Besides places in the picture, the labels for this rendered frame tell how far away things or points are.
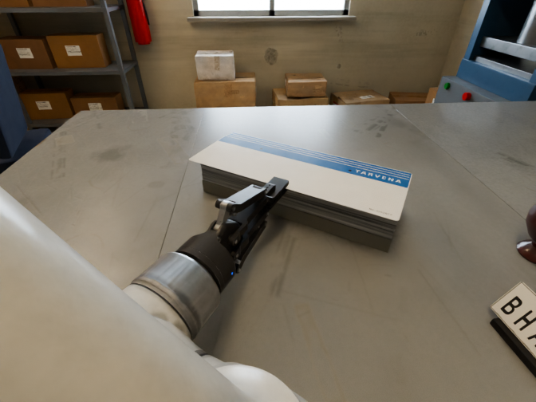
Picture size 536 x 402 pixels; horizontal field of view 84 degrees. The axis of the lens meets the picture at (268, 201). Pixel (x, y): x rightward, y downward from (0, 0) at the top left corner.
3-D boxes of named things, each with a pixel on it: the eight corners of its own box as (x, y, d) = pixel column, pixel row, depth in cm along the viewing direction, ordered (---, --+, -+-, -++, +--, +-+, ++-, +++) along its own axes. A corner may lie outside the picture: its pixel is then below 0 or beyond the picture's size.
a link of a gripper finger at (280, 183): (254, 200, 49) (254, 196, 48) (273, 179, 53) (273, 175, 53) (270, 205, 47) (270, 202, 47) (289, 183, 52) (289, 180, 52)
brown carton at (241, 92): (200, 97, 326) (197, 72, 311) (256, 96, 329) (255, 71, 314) (195, 109, 294) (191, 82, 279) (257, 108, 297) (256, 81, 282)
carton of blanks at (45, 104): (29, 120, 297) (17, 94, 283) (38, 113, 312) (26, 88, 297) (74, 118, 301) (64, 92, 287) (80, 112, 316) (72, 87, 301)
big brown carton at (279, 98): (271, 118, 345) (271, 87, 324) (318, 117, 348) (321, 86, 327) (273, 133, 312) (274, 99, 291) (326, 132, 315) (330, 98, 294)
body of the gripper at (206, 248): (163, 241, 35) (211, 199, 42) (175, 287, 40) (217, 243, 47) (215, 264, 32) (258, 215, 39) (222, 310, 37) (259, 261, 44)
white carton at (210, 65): (200, 73, 307) (197, 49, 294) (235, 72, 309) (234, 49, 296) (196, 80, 284) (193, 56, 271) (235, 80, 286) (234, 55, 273)
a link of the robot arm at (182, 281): (139, 320, 36) (173, 285, 41) (199, 356, 33) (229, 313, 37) (116, 269, 31) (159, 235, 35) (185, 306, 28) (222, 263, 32)
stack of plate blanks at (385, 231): (203, 191, 67) (197, 154, 62) (235, 165, 76) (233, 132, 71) (388, 253, 52) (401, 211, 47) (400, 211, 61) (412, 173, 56)
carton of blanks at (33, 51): (5, 68, 270) (-9, 39, 256) (21, 64, 287) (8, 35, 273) (53, 68, 271) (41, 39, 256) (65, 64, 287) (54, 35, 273)
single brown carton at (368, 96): (326, 120, 341) (330, 90, 322) (366, 116, 351) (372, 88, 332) (340, 133, 312) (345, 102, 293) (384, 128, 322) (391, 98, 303)
